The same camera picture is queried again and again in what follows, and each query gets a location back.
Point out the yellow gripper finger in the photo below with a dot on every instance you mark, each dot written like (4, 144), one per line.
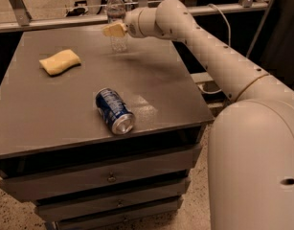
(116, 29)

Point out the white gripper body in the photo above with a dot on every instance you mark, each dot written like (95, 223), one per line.
(132, 24)

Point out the clear plastic water bottle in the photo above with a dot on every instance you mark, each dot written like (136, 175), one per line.
(115, 10)

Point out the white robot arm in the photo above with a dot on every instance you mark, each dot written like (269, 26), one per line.
(251, 143)

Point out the blue pepsi can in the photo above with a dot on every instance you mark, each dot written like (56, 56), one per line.
(114, 111)

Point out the yellow sponge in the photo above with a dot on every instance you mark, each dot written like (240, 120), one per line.
(60, 62)

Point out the grey drawer cabinet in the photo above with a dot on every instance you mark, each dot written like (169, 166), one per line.
(56, 151)

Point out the top drawer knob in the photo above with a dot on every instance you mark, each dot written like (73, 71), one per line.
(111, 178)

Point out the drawer knob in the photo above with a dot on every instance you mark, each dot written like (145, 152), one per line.
(120, 204)
(111, 178)

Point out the middle drawer knob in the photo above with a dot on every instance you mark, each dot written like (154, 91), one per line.
(120, 204)

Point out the grey metal frame rail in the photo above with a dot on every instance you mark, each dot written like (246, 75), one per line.
(24, 22)

